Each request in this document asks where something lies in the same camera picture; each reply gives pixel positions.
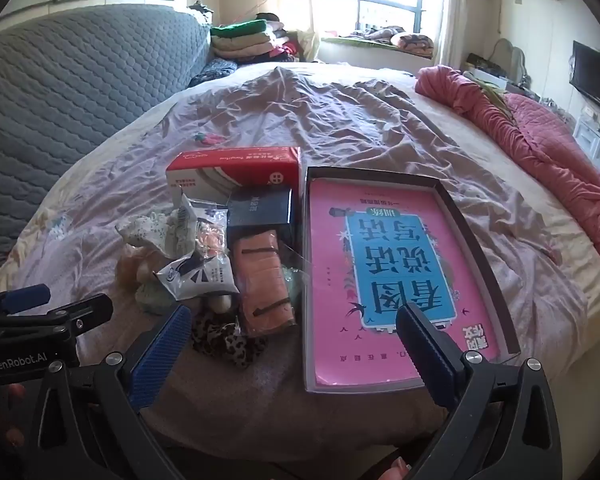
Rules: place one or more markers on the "person's right hand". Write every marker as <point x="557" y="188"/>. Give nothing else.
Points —
<point x="395" y="471"/>

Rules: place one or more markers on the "white packet with dark print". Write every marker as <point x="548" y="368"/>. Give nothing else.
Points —
<point x="200" y="277"/>

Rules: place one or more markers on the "black television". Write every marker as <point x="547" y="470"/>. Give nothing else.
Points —
<point x="597" y="80"/>

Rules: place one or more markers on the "pink quilt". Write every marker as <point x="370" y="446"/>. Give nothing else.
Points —
<point x="530" y="145"/>

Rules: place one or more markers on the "crumpled patterned blanket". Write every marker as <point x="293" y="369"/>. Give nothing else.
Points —
<point x="405" y="40"/>

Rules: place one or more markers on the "pink tray with dark frame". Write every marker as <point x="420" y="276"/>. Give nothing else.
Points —
<point x="467" y="260"/>

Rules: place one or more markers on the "small white packet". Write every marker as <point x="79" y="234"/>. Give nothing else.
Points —
<point x="187" y="217"/>

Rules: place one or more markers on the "dark patterned box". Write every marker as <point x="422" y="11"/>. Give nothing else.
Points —
<point x="482" y="70"/>

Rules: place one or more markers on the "floral tissue pack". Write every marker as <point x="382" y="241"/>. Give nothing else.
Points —
<point x="145" y="230"/>

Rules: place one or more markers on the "red and white tissue box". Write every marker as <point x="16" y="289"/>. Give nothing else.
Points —
<point x="230" y="160"/>

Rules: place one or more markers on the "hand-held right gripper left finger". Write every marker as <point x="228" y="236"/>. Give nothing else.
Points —
<point x="160" y="355"/>

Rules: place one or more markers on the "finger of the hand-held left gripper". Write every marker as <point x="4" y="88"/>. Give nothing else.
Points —
<point x="27" y="296"/>
<point x="87" y="310"/>

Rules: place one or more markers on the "clear packet with peach contents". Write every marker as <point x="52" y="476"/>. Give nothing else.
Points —
<point x="211" y="240"/>

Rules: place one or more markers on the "cream bed sheet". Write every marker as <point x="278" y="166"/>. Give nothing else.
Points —
<point x="570" y="220"/>

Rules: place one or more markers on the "pale rounded mirror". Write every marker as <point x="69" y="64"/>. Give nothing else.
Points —
<point x="510" y="57"/>

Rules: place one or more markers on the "white drawer cabinet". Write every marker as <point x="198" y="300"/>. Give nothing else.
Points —
<point x="597" y="145"/>

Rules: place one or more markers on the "grey quilted headboard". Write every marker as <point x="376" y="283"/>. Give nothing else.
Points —
<point x="80" y="85"/>

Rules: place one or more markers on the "pink book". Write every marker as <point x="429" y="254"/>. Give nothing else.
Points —
<point x="330" y="310"/>

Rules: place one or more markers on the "peach towel packet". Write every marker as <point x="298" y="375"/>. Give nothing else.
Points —
<point x="262" y="285"/>

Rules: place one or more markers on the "person's left hand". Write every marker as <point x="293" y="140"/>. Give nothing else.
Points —
<point x="11" y="395"/>

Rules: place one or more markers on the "dark blue box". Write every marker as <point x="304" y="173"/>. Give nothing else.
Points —
<point x="260" y="210"/>

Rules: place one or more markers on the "green windowsill mat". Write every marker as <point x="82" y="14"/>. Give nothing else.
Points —
<point x="350" y="41"/>

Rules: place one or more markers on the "stack of folded clothes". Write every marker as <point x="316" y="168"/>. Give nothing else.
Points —
<point x="245" y="40"/>

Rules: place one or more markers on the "cream curtain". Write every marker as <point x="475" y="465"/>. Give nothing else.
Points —
<point x="457" y="15"/>
<point x="300" y="5"/>

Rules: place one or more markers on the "dark speckled blanket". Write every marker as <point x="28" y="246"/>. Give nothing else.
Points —
<point x="215" y="70"/>

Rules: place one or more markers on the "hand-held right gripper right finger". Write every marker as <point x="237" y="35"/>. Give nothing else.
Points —
<point x="430" y="355"/>

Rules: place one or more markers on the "leopard print cloth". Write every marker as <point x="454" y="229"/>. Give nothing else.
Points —
<point x="230" y="345"/>

